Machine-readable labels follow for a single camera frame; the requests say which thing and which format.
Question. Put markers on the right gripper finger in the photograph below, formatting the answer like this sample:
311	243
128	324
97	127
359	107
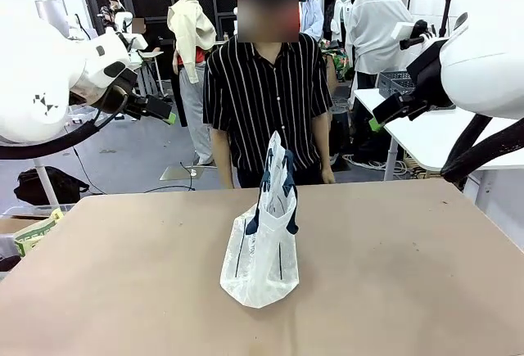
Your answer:
393	104
405	112

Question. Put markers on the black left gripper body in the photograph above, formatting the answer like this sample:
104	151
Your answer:
118	96

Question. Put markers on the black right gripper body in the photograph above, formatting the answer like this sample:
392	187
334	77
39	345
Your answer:
430	73

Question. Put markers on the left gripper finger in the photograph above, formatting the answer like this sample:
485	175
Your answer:
155	102
149	114

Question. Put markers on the clear mesh shopping bag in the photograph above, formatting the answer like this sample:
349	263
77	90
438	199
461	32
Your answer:
254	266

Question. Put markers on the person's left forearm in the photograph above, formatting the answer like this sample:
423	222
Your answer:
325	143

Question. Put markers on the person's right forearm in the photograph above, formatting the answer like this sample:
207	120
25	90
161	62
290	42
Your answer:
223	159

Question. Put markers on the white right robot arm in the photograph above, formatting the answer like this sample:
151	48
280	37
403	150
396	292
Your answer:
483	73

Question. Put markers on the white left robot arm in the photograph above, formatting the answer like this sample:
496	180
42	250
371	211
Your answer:
32	86

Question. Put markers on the black bag on floor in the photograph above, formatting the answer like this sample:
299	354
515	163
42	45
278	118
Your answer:
47	186

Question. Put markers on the green and white paper bag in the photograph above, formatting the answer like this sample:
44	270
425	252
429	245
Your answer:
34	233

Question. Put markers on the person's left hand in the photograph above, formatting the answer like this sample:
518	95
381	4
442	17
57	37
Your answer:
328	176

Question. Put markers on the grey plastic crate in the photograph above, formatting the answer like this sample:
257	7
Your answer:
393	84

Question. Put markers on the white side table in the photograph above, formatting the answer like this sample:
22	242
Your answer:
430	135

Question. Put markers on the seated background person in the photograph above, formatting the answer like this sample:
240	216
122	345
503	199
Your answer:
145	37

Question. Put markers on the mannequin in cream jacket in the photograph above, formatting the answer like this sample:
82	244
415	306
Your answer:
190	45

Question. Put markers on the floral patterned cloth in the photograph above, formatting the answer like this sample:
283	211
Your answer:
337	59

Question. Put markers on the mannequin in white shirt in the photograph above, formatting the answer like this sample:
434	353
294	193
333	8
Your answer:
378	20

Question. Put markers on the background person in white jacket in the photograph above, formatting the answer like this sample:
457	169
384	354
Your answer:
341	12

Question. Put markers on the person in striped black shirt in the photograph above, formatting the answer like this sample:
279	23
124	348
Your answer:
266	98

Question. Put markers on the white table leg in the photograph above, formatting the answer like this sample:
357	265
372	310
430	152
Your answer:
46	182

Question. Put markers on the mannequin in light blue shirt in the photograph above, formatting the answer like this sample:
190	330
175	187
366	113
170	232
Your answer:
312	12

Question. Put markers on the clear plastic storage bin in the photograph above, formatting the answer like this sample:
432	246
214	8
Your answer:
24	210

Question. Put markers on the metal mannequin base plate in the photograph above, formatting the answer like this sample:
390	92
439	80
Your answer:
184	172

